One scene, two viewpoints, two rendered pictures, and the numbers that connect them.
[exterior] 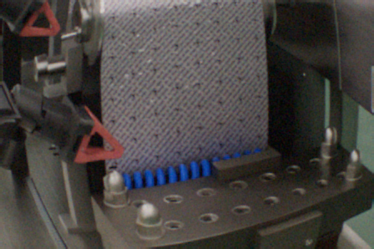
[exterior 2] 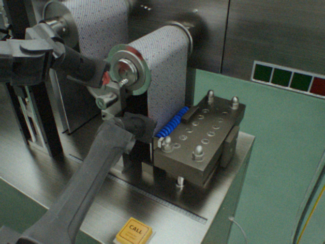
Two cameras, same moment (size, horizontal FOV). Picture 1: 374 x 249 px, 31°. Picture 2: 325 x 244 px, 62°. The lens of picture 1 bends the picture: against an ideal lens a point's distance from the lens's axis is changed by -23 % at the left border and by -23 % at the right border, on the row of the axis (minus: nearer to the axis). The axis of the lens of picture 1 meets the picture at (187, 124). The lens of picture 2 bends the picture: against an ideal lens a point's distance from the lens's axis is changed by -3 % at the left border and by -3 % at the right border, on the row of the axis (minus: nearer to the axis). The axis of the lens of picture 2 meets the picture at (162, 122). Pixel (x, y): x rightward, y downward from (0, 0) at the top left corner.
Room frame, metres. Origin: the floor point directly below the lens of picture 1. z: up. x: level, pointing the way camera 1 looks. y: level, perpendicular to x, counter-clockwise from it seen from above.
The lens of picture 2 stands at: (0.42, 0.48, 1.57)
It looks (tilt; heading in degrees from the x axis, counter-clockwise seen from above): 35 degrees down; 323
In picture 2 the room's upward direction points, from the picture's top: straight up
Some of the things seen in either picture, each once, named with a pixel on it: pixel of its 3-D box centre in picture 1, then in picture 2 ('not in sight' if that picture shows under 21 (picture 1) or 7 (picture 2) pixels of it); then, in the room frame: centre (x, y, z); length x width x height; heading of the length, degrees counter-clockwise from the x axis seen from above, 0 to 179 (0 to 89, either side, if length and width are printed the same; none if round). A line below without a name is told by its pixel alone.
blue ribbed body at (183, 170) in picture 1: (197, 174); (174, 123); (0.99, -0.01, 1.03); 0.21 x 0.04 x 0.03; 112
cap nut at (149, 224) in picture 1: (149, 219); (198, 151); (0.82, 0.05, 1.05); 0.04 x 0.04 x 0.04
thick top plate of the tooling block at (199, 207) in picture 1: (253, 211); (204, 131); (0.92, -0.09, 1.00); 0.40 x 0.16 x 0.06; 112
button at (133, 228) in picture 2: not in sight; (134, 234); (0.79, 0.29, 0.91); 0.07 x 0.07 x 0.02; 22
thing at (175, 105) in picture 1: (188, 111); (168, 101); (1.01, 0.00, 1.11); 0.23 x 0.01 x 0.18; 112
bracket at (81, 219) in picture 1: (63, 141); (116, 131); (1.04, 0.18, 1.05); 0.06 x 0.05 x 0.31; 112
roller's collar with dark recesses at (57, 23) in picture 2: not in sight; (53, 28); (1.25, 0.25, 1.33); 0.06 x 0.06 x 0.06; 22
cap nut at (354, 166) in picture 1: (355, 162); (234, 101); (0.94, -0.25, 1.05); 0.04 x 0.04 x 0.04
